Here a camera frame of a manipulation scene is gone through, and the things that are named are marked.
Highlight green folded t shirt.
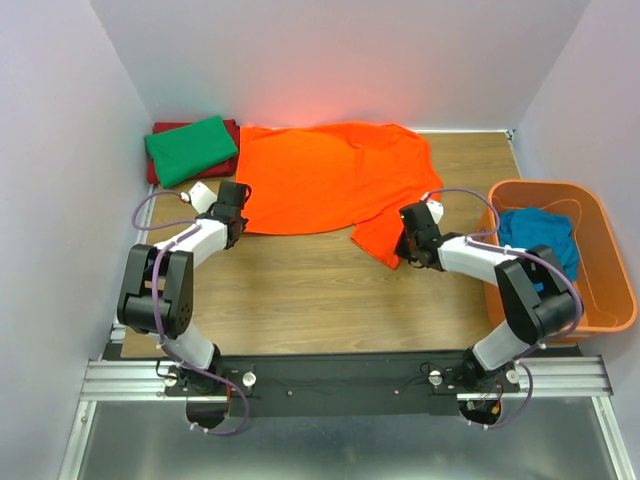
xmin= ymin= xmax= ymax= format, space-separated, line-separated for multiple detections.
xmin=144 ymin=116 xmax=240 ymax=188

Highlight blue crumpled t shirt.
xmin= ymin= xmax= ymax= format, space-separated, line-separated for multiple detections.
xmin=498 ymin=207 xmax=580 ymax=282

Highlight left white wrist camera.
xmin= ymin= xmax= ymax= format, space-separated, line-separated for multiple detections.
xmin=179 ymin=181 xmax=217 ymax=214

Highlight orange t shirt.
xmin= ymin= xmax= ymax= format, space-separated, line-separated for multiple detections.
xmin=235 ymin=122 xmax=443 ymax=269

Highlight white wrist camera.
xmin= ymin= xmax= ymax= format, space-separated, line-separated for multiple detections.
xmin=425 ymin=199 xmax=444 ymax=225
xmin=179 ymin=181 xmax=217 ymax=214

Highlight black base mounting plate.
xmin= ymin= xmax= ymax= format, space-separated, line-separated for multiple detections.
xmin=161 ymin=350 xmax=520 ymax=431

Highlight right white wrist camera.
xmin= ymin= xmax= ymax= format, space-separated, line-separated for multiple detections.
xmin=425 ymin=199 xmax=444 ymax=225

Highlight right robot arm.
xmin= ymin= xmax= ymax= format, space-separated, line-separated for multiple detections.
xmin=396 ymin=201 xmax=584 ymax=392

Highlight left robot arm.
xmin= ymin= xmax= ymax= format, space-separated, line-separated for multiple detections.
xmin=116 ymin=181 xmax=252 ymax=395

